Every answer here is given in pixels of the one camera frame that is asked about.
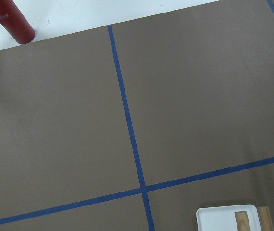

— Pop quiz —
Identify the white rectangular tray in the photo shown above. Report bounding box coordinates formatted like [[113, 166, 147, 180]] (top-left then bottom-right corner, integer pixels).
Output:
[[196, 205, 261, 231]]

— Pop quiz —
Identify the wooden chopstick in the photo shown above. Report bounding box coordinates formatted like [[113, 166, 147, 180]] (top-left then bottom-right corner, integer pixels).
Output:
[[257, 207, 274, 231], [235, 211, 251, 231]]

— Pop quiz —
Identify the red cylinder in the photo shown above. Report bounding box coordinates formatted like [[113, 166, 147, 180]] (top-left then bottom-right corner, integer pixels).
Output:
[[0, 0, 36, 44]]

